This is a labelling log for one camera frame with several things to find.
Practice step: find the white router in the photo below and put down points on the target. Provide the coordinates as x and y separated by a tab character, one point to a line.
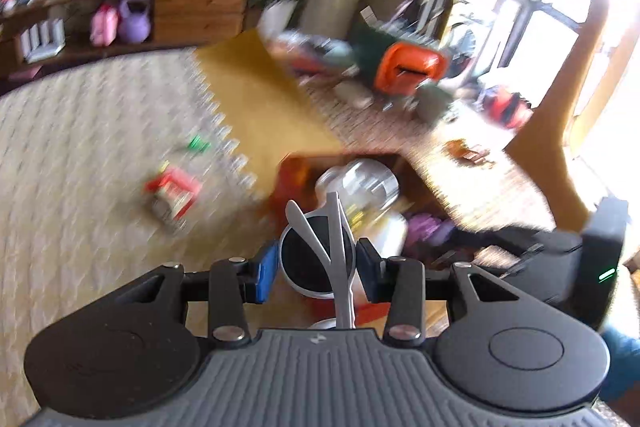
42	42

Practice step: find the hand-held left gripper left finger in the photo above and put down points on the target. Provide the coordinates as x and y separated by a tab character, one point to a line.
266	271

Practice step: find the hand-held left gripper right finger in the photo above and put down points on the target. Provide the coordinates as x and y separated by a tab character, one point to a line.
369	269

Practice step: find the dark green box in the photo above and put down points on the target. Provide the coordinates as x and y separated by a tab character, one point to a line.
372	52

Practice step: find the small green toy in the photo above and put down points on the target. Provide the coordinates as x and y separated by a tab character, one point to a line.
197	143

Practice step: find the person's right forearm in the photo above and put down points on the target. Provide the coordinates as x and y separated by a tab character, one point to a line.
622	362

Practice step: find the yellow mat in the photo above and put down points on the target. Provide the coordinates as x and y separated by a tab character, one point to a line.
250	92

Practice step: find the red and pink toy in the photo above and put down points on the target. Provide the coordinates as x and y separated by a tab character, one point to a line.
172	193

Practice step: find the purple kettlebell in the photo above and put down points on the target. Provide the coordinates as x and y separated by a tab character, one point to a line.
135	19

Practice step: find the white-framed sunglasses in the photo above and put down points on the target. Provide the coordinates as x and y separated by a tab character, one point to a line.
312	259

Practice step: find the pile of plastic bags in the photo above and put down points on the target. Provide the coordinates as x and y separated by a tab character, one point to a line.
312	54

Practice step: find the purple toy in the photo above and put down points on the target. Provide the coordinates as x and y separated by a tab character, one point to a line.
427	229

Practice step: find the wooden TV cabinet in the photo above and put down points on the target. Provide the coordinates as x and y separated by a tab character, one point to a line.
200	14

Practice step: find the red bag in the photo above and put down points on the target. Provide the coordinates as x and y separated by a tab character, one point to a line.
505	106

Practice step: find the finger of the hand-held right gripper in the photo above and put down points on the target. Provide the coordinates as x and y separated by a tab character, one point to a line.
480	234

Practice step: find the small brown toy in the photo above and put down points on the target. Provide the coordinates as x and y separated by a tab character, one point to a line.
470	152

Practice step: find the pink toy backpack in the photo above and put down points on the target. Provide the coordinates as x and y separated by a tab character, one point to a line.
104	26

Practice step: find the cream quilted mat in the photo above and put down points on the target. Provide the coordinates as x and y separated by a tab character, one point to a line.
90	147

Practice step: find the red storage box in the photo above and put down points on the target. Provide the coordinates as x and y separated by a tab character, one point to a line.
295	177

